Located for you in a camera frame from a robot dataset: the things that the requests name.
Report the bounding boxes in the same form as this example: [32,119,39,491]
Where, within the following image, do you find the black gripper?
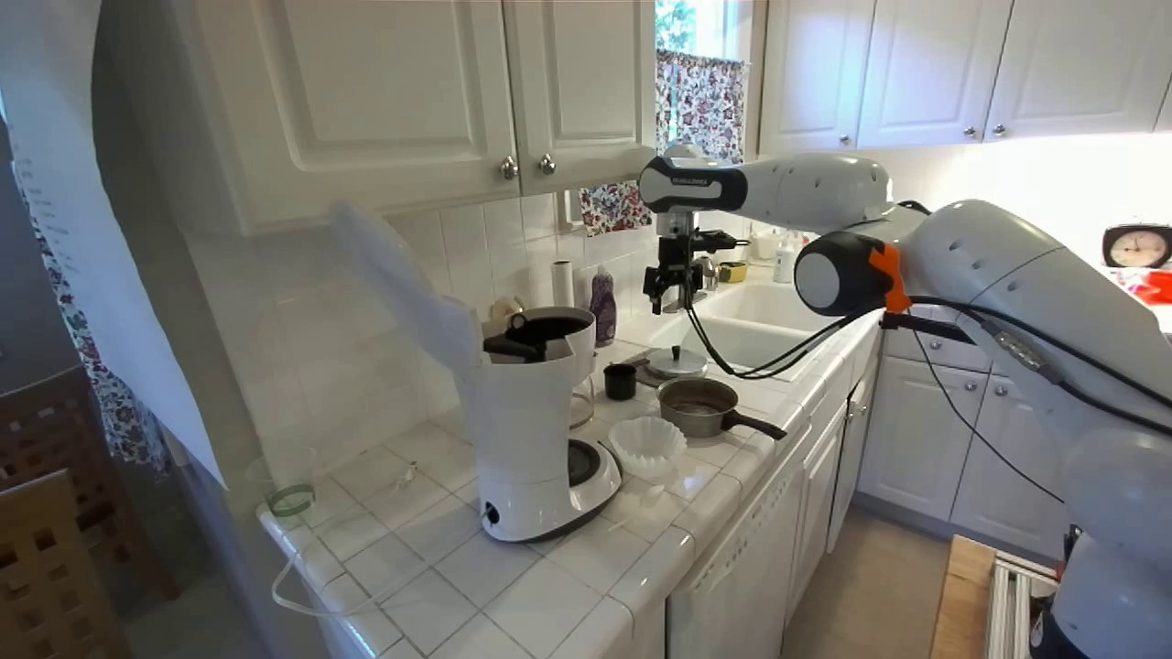
[640,227,714,319]

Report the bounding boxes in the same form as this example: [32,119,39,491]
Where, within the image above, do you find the metal pot lid black knob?
[640,345,714,384]

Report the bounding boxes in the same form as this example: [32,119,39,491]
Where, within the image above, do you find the metal pot black handle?
[655,373,791,446]

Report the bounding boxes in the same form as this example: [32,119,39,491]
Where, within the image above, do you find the purple bottle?
[587,263,623,351]

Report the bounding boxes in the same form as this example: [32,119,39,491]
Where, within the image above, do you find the white sink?
[646,276,888,379]

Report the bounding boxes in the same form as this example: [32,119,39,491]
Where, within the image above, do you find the dark cup on counter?
[596,351,661,407]

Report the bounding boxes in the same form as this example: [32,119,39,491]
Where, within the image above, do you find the white bottle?
[550,252,578,313]

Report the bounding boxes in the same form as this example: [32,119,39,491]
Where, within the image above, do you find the glass coffee carafe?
[559,351,612,437]

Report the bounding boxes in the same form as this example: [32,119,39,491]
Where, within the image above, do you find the floral window curtain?
[568,48,751,240]

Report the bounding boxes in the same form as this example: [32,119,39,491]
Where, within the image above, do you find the white coffee maker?
[327,199,628,551]

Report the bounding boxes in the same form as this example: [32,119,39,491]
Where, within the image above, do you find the kitchen window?
[652,0,755,65]

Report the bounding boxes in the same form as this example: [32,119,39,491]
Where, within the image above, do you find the white counter base cabinet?
[664,364,883,659]

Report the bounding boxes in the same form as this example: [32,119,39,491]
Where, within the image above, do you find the white corner base cabinets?
[854,325,1077,569]

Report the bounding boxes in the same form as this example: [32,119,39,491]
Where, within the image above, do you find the white upper cabinet two knobs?
[164,0,664,240]

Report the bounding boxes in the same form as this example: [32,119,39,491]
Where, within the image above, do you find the white upper cabinet three doors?
[755,0,1172,158]

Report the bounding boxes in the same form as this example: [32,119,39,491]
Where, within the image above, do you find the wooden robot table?
[927,530,1003,659]

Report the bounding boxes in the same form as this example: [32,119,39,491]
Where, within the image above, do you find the green rubber band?
[265,480,318,519]

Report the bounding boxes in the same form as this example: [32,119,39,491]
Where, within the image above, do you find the black alarm clock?
[1099,220,1172,276]

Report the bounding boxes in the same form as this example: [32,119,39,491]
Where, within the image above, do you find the red item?
[1128,268,1172,313]

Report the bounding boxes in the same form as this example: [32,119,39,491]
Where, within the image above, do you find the white curtain floral edge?
[0,0,230,491]

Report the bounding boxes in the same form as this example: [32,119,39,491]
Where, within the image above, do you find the wooden lattice chair back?
[0,465,132,659]

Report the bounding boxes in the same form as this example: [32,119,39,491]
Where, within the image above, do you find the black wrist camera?
[700,227,746,260]

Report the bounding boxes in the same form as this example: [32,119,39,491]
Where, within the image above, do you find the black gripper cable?
[678,294,1172,506]

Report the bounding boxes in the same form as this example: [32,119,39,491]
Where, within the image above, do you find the orange cable strap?
[866,242,920,324]

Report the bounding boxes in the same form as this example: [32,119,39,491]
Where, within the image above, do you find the black camera on stand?
[879,309,978,348]

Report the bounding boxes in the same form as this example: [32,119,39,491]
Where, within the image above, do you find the aluminium base frame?
[982,545,1064,659]

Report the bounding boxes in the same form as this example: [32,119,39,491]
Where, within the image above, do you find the white power cord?
[269,554,369,622]

